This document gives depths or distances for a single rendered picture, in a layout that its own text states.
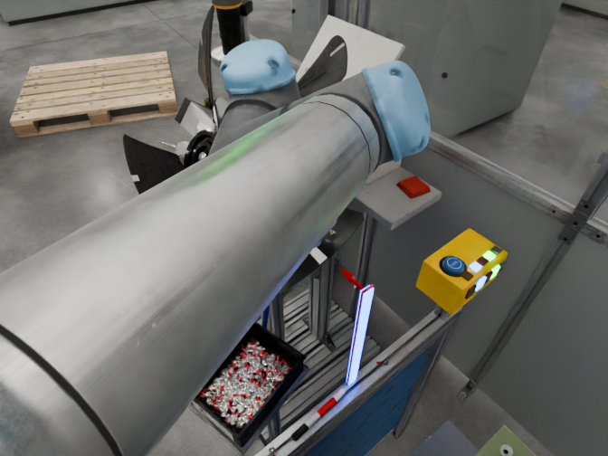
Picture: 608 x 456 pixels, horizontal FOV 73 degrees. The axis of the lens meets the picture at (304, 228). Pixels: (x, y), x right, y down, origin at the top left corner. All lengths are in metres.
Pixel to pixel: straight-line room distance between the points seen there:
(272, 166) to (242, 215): 0.04
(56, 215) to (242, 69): 2.56
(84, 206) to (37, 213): 0.27
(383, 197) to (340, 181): 1.12
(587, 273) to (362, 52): 0.83
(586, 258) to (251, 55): 1.07
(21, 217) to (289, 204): 2.89
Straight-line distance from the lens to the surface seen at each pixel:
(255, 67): 0.44
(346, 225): 0.74
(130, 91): 3.82
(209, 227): 0.16
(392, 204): 1.33
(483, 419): 1.97
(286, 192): 0.19
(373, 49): 1.07
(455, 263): 0.89
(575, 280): 1.38
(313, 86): 0.76
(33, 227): 2.93
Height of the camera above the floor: 1.72
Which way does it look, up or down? 45 degrees down
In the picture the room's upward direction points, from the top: straight up
